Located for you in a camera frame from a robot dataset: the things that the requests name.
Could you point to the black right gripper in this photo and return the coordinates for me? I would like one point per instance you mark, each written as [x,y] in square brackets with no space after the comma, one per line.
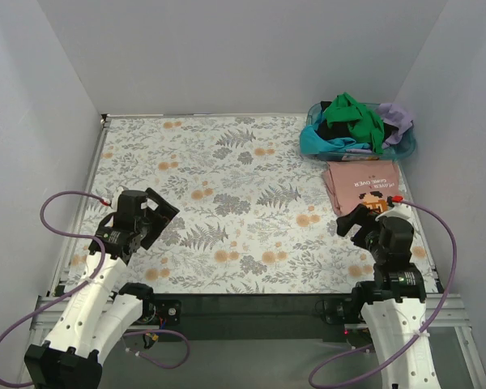
[357,226]

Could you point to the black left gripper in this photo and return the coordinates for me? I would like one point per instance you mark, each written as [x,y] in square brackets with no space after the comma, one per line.
[155,219]

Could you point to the green t shirt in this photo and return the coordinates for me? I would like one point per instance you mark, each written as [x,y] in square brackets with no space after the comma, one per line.
[363,124]

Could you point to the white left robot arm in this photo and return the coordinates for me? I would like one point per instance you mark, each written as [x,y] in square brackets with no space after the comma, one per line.
[96,317]

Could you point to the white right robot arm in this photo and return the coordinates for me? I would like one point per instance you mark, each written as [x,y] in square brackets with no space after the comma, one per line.
[393,304]

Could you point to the folded pink t shirt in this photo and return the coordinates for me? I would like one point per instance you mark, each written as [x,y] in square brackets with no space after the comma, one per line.
[368,182]

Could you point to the floral table cloth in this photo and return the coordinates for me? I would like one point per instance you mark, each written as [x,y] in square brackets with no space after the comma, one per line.
[254,215]

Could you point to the teal plastic laundry basket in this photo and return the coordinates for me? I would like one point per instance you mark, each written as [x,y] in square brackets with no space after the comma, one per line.
[399,151]

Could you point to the teal t shirt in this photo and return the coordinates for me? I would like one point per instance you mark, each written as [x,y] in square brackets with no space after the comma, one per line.
[311,143]

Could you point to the black t shirt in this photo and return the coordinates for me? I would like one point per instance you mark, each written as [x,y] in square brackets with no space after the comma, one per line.
[339,137]

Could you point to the lavender t shirt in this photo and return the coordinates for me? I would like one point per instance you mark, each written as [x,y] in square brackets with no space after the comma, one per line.
[395,115]

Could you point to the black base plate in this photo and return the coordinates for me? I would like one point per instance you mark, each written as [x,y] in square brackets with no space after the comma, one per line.
[260,329]

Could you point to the aluminium frame rail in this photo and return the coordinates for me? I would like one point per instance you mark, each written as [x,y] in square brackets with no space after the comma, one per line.
[337,309]

